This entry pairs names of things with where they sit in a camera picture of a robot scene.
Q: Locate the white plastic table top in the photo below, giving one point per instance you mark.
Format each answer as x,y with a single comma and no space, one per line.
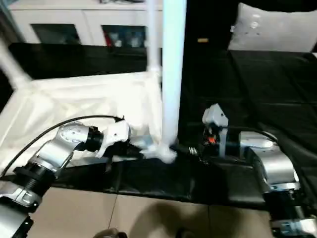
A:
74,99

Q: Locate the white plastic table leg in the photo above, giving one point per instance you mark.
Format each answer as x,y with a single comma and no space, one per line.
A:
172,62
152,37
12,64

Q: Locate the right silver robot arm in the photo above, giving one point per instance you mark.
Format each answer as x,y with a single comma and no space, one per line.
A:
277,163

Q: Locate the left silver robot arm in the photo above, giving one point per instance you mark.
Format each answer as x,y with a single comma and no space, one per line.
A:
54,148

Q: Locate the black mat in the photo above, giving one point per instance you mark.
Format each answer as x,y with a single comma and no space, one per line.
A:
247,81

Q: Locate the small brown label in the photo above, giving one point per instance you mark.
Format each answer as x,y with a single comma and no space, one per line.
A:
202,39

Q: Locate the red item behind glass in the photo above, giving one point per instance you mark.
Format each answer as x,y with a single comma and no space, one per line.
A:
107,39

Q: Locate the grey cushion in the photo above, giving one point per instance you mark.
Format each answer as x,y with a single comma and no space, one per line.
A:
277,29

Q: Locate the white cabinet with glass doors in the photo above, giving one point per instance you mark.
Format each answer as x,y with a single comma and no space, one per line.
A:
62,15

